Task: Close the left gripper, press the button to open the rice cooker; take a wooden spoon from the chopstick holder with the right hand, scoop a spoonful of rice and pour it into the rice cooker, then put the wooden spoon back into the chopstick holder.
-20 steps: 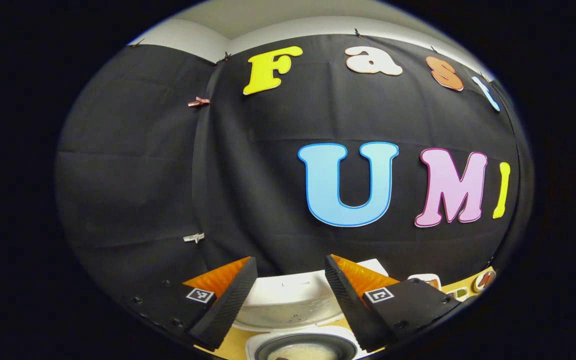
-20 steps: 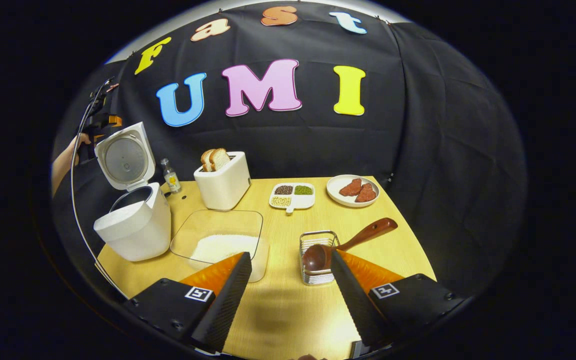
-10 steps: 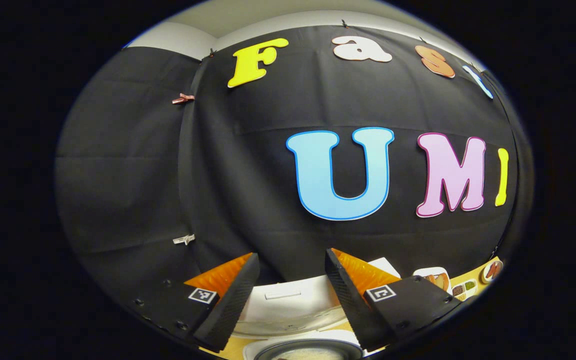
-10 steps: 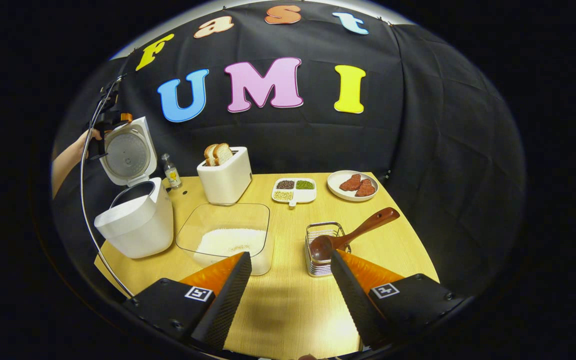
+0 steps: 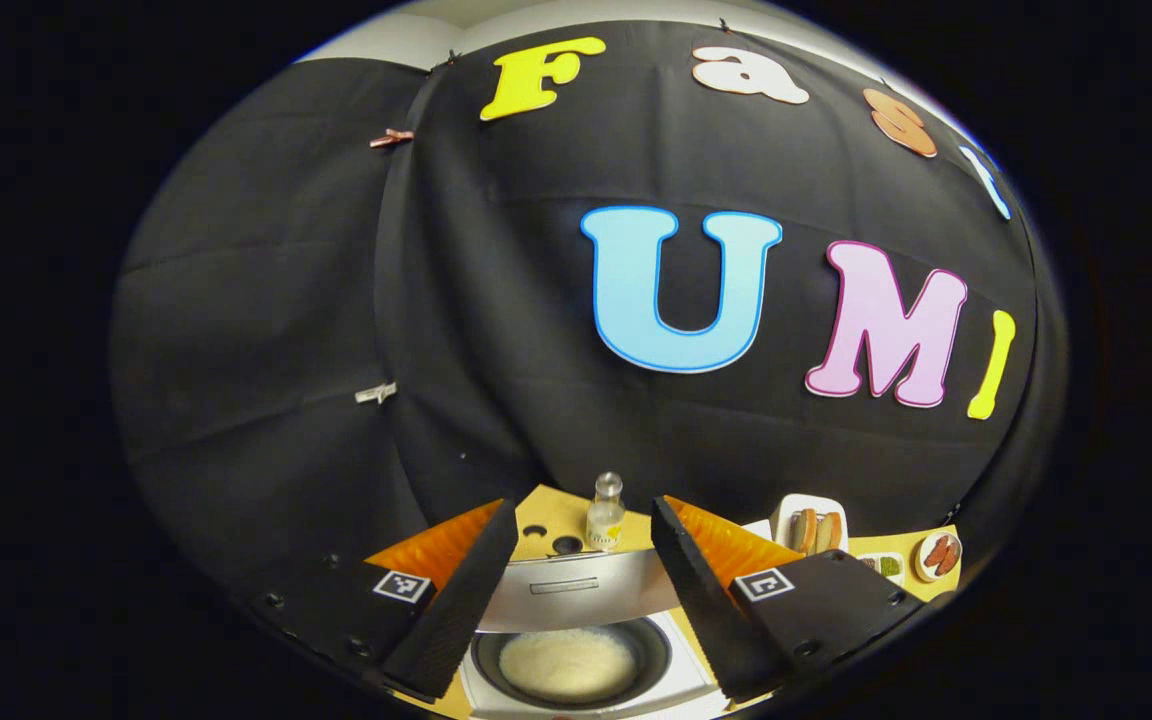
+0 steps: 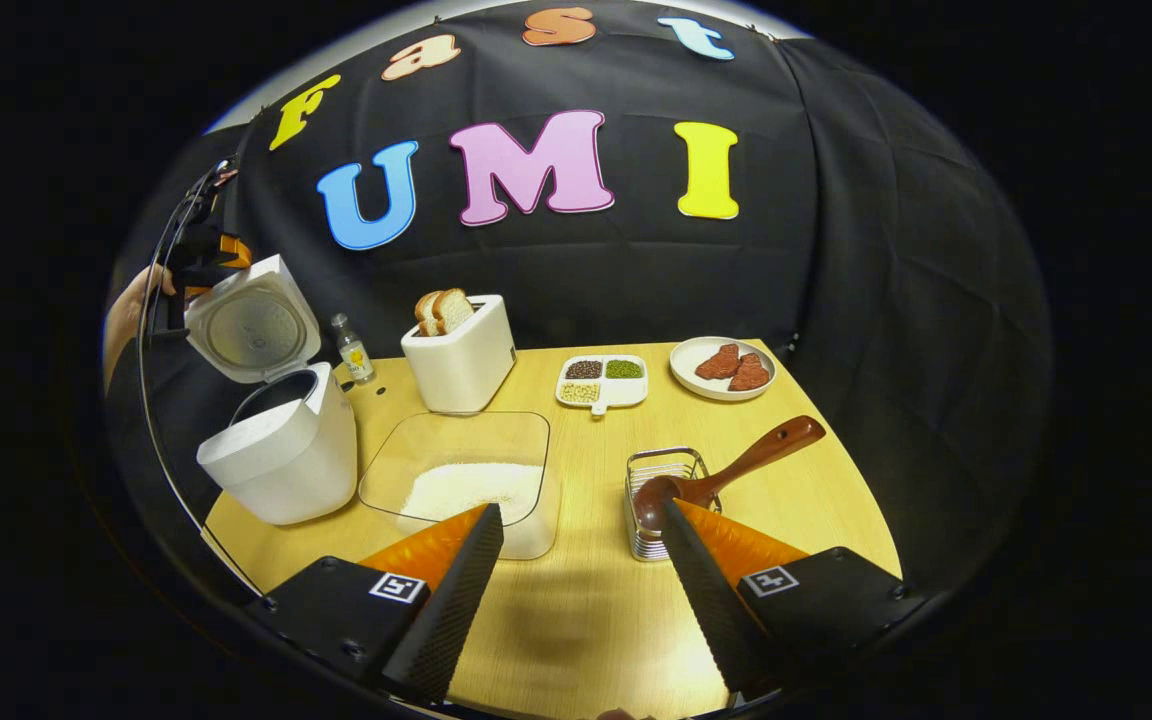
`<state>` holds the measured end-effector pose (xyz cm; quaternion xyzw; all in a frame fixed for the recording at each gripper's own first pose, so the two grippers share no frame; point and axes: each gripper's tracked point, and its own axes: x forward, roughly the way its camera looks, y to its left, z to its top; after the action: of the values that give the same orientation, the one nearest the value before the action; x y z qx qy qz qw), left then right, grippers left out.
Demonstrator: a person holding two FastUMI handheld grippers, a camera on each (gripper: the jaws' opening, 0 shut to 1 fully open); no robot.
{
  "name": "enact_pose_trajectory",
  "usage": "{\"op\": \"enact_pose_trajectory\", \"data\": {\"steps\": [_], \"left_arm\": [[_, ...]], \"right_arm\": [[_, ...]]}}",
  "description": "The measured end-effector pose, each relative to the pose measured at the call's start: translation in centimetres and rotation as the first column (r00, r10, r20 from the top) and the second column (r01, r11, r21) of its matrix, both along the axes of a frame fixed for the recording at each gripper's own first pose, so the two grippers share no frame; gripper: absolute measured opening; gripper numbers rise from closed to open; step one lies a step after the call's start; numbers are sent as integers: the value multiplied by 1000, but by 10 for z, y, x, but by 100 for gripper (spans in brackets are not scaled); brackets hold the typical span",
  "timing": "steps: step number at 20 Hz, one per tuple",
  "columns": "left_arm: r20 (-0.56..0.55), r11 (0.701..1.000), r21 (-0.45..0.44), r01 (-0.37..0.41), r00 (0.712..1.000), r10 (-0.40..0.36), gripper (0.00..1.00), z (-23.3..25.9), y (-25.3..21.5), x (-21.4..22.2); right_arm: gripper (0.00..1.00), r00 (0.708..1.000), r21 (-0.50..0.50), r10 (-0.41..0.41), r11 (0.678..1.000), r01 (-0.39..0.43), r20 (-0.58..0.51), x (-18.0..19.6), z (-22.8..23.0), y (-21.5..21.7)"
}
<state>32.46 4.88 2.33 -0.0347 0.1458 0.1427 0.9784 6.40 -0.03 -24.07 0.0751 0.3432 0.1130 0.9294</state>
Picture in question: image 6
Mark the pile of dark beans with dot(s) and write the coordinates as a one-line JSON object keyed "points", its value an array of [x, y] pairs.
{"points": [[584, 369]]}

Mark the pile of green beans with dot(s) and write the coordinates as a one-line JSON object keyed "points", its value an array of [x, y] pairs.
{"points": [[624, 369]]}

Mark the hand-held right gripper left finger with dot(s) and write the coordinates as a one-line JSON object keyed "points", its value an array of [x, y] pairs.
{"points": [[456, 600]]}

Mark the red meat piece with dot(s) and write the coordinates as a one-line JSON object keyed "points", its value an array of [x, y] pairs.
{"points": [[750, 372], [718, 362]]}

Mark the clear glass container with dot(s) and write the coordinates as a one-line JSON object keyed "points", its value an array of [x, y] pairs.
{"points": [[456, 435]]}

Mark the pile of pale soybeans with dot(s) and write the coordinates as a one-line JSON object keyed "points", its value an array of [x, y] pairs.
{"points": [[580, 393]]}

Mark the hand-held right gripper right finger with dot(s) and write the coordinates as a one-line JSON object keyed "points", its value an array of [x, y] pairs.
{"points": [[706, 600]]}

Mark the white toaster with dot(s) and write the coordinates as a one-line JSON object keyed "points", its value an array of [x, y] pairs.
{"points": [[461, 370]]}

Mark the brown wooden spoon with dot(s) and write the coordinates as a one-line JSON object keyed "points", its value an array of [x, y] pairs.
{"points": [[736, 470]]}

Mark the pink clothespin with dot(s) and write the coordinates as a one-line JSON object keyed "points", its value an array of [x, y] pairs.
{"points": [[226, 177]]}

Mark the white rice cooker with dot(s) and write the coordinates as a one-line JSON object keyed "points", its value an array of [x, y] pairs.
{"points": [[286, 470]]}

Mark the white divided dish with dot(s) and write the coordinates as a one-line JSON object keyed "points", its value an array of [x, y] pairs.
{"points": [[626, 392]]}

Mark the toast bread slice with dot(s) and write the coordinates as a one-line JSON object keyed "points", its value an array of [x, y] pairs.
{"points": [[425, 312], [453, 310]]}

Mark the white rice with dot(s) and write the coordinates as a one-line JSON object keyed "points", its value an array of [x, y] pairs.
{"points": [[466, 490]]}

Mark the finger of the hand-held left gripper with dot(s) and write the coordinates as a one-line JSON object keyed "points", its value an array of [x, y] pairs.
{"points": [[236, 252]]}

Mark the small glass bottle yellow label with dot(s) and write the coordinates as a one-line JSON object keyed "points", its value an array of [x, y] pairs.
{"points": [[354, 355]]}

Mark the white round plate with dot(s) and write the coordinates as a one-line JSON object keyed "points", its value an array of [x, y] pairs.
{"points": [[686, 375]]}

